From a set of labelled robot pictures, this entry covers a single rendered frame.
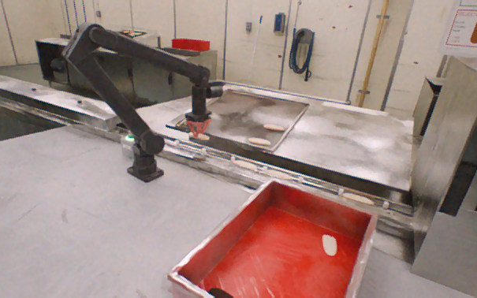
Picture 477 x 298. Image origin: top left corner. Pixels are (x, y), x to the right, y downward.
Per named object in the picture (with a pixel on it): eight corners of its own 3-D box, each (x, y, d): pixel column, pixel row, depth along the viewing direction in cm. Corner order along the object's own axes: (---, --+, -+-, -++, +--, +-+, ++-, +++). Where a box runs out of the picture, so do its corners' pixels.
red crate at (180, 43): (171, 47, 456) (170, 39, 451) (184, 46, 486) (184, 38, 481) (199, 50, 438) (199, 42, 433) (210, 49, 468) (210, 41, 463)
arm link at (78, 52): (46, 44, 79) (55, 49, 72) (88, 17, 83) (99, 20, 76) (140, 150, 109) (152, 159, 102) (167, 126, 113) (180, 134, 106)
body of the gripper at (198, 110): (212, 115, 118) (213, 98, 115) (198, 122, 110) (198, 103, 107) (199, 112, 121) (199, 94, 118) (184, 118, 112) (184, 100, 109)
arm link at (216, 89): (188, 66, 109) (201, 70, 104) (212, 65, 116) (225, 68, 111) (188, 98, 114) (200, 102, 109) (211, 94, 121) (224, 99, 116)
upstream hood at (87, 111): (-29, 90, 184) (-34, 76, 180) (2, 85, 198) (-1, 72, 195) (107, 134, 133) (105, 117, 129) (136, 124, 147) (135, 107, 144)
